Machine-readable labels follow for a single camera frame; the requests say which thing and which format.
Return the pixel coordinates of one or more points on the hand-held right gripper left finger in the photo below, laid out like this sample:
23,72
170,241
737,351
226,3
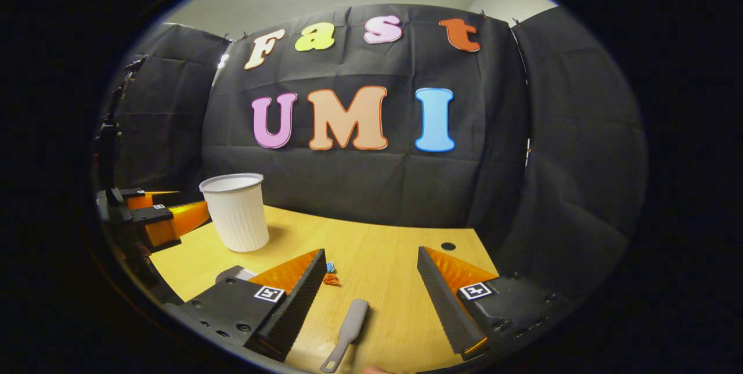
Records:
299,298

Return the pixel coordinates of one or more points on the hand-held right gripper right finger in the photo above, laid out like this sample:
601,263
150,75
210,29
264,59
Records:
444,304

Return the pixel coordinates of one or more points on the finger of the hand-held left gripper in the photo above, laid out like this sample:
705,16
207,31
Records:
154,215
132,193

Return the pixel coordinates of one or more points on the orange paper ball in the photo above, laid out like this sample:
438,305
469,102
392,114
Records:
331,280

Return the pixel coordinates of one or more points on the blue paper ball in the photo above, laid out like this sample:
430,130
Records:
330,267

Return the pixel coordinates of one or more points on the small grey broom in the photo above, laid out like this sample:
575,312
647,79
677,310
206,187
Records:
351,324

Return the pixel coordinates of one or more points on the grey plastic dustpan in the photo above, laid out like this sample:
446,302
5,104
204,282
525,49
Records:
235,273

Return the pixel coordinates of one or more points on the wooden desktop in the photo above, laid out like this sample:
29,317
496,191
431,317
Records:
377,258

